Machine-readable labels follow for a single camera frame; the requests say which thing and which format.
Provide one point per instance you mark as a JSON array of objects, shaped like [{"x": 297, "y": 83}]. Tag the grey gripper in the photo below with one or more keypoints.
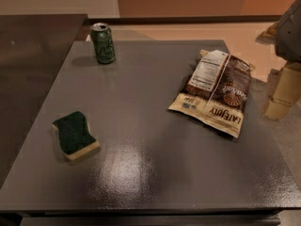
[{"x": 289, "y": 37}]

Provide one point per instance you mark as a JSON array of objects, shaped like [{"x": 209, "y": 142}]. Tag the brown chip bag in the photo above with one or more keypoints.
[{"x": 217, "y": 91}]

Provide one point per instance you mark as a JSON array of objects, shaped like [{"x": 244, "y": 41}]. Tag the green and yellow sponge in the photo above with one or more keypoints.
[{"x": 74, "y": 135}]

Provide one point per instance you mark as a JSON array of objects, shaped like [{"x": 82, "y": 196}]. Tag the green soda can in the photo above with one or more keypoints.
[{"x": 101, "y": 36}]

